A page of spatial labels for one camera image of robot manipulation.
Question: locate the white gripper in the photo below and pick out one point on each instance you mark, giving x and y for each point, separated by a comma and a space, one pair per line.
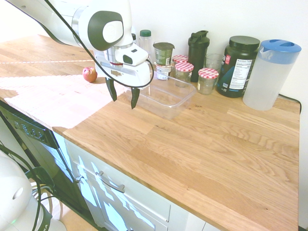
134, 75

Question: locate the red apple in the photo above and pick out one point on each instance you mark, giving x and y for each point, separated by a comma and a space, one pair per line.
89, 74

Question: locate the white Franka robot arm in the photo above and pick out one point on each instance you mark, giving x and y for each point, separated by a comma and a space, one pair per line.
60, 19

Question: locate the clear plastic container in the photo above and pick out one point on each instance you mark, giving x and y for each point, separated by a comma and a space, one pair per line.
168, 96

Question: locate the white yogurt cup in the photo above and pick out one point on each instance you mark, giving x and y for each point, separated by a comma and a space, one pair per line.
163, 72

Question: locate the clear bottle green cap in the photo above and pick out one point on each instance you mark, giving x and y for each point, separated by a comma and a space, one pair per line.
145, 43

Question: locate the green yogurt cup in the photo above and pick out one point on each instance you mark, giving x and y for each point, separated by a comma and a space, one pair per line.
163, 54

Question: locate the clear bottle black cap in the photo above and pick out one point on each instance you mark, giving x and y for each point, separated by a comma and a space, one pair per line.
134, 38

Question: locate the glass jar red checkered lid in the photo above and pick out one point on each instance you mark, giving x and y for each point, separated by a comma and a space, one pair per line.
183, 74
207, 81
180, 58

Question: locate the black shaker bottle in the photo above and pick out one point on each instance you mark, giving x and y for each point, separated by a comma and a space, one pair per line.
197, 53

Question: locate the silver cabinet knob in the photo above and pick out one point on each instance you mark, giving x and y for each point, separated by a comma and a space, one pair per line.
79, 178

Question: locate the clear drinking glass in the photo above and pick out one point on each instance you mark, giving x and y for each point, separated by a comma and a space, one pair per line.
214, 61

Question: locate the black dishwasher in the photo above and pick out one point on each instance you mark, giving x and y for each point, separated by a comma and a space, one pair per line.
43, 149

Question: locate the white cabinet drawer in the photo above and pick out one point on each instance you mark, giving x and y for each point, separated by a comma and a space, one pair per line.
115, 199

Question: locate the black protein powder tub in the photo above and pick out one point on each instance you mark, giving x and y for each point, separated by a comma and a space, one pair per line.
237, 69

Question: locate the translucent pitcher blue lid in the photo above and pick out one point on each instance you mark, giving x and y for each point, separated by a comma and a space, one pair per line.
267, 77

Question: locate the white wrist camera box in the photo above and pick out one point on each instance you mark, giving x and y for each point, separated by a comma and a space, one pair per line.
134, 56

